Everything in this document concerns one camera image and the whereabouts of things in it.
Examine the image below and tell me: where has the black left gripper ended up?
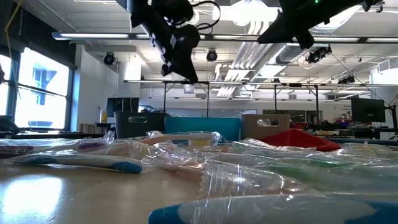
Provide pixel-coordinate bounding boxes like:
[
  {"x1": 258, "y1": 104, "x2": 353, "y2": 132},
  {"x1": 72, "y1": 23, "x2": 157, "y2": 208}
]
[{"x1": 136, "y1": 15, "x2": 200, "y2": 83}]

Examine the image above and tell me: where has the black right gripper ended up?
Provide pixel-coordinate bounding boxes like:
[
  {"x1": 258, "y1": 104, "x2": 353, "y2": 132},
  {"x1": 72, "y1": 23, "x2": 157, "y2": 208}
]
[{"x1": 257, "y1": 0, "x2": 331, "y2": 50}]

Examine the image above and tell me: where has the red plastic bin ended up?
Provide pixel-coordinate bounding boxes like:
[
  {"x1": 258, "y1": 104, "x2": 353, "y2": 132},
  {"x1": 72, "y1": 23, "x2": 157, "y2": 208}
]
[{"x1": 261, "y1": 128, "x2": 342, "y2": 152}]

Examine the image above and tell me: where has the blue toothbrush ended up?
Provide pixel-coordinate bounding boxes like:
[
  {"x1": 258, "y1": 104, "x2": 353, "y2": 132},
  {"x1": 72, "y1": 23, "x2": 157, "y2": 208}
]
[
  {"x1": 6, "y1": 152, "x2": 144, "y2": 174},
  {"x1": 147, "y1": 192, "x2": 398, "y2": 224}
]

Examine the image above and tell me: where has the fluorescent ceiling light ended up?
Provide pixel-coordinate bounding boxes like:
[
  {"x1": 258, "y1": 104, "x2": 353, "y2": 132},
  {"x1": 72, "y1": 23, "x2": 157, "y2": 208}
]
[
  {"x1": 313, "y1": 37, "x2": 361, "y2": 43},
  {"x1": 213, "y1": 34, "x2": 259, "y2": 40},
  {"x1": 51, "y1": 30, "x2": 130, "y2": 41},
  {"x1": 366, "y1": 37, "x2": 398, "y2": 44}
]

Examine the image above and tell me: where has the teal plastic bin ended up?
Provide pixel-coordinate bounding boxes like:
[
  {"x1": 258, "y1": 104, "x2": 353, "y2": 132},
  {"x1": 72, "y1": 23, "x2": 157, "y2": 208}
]
[{"x1": 164, "y1": 116, "x2": 242, "y2": 141}]

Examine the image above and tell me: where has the dark grey plastic bin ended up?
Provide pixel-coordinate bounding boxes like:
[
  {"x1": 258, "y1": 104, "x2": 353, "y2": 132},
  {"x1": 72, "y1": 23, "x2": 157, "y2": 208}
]
[{"x1": 113, "y1": 111, "x2": 169, "y2": 140}]

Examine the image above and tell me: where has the black monitor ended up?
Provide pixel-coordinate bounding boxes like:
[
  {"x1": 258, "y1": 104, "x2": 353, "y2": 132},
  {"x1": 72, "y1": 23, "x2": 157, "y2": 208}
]
[
  {"x1": 106, "y1": 96, "x2": 140, "y2": 118},
  {"x1": 350, "y1": 97, "x2": 387, "y2": 124}
]

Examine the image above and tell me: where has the light grey plastic bin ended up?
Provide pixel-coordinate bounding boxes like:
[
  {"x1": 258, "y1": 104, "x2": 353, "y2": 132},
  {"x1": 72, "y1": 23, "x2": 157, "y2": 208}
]
[{"x1": 241, "y1": 113, "x2": 292, "y2": 141}]

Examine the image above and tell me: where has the wooden rack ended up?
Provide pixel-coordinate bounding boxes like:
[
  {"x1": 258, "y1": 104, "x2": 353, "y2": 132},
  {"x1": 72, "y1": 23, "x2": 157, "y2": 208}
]
[{"x1": 79, "y1": 123, "x2": 102, "y2": 134}]

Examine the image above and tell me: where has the white air vent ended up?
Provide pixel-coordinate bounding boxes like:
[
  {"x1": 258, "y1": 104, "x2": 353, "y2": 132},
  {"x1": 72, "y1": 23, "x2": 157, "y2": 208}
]
[{"x1": 377, "y1": 57, "x2": 398, "y2": 75}]

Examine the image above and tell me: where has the wrapped purple toothbrush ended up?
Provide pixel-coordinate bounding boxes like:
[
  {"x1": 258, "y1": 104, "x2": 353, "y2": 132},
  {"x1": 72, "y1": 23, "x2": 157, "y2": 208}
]
[{"x1": 0, "y1": 132, "x2": 156, "y2": 156}]

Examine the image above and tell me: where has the bright window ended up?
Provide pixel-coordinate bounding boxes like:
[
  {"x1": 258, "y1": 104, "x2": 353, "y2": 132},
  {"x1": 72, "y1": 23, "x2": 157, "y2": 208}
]
[{"x1": 0, "y1": 46, "x2": 75, "y2": 132}]

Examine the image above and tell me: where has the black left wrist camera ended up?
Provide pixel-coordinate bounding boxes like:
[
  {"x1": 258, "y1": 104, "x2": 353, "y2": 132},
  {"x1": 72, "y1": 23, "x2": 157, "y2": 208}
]
[{"x1": 180, "y1": 24, "x2": 202, "y2": 48}]

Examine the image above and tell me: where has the black camera cluster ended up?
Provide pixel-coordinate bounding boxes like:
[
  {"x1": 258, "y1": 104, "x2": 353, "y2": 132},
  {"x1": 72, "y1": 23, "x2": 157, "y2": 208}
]
[{"x1": 305, "y1": 44, "x2": 333, "y2": 65}]

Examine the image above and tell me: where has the white ceiling ring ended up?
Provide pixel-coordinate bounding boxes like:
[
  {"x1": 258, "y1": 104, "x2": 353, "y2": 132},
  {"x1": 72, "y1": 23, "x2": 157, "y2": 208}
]
[{"x1": 190, "y1": 9, "x2": 201, "y2": 26}]

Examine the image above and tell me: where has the yellow hanging cable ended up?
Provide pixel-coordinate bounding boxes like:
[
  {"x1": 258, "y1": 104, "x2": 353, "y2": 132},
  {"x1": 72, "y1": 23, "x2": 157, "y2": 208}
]
[{"x1": 0, "y1": 0, "x2": 24, "y2": 43}]

